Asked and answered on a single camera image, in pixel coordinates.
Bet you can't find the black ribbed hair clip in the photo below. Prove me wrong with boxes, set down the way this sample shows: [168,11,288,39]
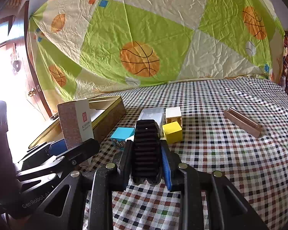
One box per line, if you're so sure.
[131,119,162,185]

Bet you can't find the yellow cube box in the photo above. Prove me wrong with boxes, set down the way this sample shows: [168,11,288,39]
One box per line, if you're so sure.
[162,122,183,144]

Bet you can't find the white and brown cardboard box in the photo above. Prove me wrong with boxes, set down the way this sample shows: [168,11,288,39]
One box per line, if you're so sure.
[57,99,94,149]

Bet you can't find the brown wooden harmonica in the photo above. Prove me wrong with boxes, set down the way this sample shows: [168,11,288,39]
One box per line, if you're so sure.
[223,108,262,138]

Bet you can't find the blue cartoon cube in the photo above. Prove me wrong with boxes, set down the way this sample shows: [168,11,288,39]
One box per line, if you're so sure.
[110,127,135,150]

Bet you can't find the gold metal tin box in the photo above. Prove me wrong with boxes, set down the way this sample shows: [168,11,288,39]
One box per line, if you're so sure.
[28,96,126,150]

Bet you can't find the white cube with cartoon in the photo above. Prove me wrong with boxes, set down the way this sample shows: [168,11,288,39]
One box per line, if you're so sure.
[165,106,183,127]

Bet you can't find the clear plastic case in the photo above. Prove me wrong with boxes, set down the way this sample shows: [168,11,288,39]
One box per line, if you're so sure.
[137,107,165,137]

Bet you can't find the brown wooden door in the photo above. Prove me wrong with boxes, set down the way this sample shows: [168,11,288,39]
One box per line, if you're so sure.
[4,0,52,120]

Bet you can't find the checkered tablecloth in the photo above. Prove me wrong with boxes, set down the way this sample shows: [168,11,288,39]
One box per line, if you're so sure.
[81,77,288,230]

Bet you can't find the green basketball bed sheet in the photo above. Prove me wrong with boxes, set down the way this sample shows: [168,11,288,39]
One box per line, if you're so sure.
[27,0,285,112]

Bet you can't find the brass door handle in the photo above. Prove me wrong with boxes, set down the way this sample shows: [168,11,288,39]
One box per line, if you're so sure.
[28,85,41,97]

